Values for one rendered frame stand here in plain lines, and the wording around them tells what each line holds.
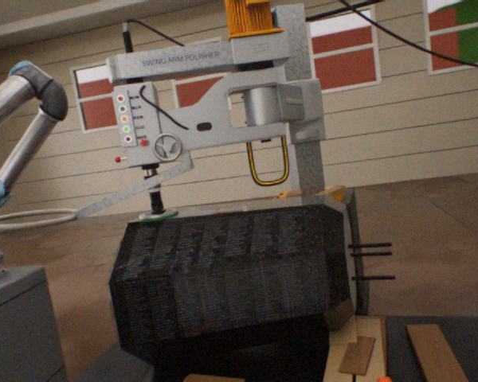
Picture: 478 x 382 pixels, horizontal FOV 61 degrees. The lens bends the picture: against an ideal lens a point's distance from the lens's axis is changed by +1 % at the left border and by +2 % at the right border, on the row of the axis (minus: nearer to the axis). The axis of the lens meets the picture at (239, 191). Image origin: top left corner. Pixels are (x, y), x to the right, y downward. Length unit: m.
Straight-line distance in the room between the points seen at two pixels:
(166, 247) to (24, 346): 0.76
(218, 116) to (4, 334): 1.35
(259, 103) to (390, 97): 6.20
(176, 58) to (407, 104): 6.53
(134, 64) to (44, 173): 8.31
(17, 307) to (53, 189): 8.64
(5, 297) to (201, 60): 1.39
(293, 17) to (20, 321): 2.31
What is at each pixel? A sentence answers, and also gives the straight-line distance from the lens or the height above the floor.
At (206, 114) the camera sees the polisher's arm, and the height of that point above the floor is 1.38.
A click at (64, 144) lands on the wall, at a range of 9.99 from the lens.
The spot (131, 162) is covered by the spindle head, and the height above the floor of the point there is 1.19.
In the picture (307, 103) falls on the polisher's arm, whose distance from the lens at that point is 2.75.
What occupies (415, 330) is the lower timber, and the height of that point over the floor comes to 0.08.
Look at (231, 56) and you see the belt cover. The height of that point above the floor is 1.66.
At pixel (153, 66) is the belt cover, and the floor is 1.66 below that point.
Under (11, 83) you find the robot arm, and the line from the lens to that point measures 1.93.
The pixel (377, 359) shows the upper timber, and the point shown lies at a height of 0.20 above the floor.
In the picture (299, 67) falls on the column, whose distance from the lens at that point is 2.85.
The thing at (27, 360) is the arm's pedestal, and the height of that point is 0.55.
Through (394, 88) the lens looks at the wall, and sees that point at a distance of 8.29.
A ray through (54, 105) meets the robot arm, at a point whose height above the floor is 1.49.
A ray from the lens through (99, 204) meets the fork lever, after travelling 2.27.
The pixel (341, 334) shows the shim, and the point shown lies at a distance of 2.16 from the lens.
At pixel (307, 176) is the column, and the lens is 2.82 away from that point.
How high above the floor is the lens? 1.22
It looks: 7 degrees down
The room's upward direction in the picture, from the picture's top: 8 degrees counter-clockwise
